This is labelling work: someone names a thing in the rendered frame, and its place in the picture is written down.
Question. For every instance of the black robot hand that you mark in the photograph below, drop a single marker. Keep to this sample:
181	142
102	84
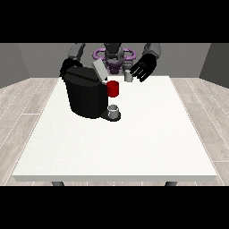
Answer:
66	64
145	68

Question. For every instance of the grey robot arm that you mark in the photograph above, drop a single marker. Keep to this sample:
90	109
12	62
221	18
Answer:
75	51
152	49

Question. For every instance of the small grey coffee pod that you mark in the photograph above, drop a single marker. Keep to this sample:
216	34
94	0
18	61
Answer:
128	75

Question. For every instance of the black coffee machine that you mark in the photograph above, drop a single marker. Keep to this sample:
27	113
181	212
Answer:
85	92

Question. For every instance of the pale grey machine lid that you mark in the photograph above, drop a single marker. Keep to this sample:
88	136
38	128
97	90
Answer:
99	69

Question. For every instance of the red pod holder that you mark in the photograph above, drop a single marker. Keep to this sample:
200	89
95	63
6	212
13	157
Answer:
112	88

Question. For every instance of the grey robot trunk purple rings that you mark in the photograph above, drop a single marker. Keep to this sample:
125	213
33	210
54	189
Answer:
112	56

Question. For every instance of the small grey cup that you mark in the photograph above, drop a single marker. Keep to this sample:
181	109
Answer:
113	111

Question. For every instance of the dark table leg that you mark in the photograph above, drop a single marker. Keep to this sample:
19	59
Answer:
171	183
57	183

